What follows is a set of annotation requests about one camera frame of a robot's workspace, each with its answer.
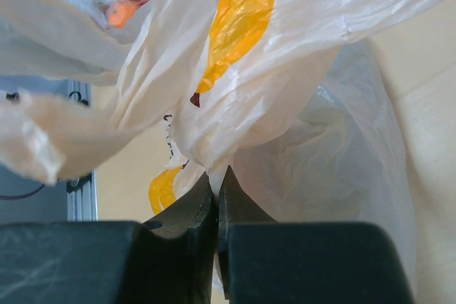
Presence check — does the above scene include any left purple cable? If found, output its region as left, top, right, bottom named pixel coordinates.
left=0, top=182, right=46, bottom=201

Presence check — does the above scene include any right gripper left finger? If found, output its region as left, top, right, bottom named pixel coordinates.
left=1, top=175, right=217, bottom=303

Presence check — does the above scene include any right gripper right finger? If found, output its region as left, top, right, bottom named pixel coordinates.
left=218, top=169, right=414, bottom=303

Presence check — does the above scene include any translucent banana-print plastic bag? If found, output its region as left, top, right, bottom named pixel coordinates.
left=0, top=0, right=456, bottom=294

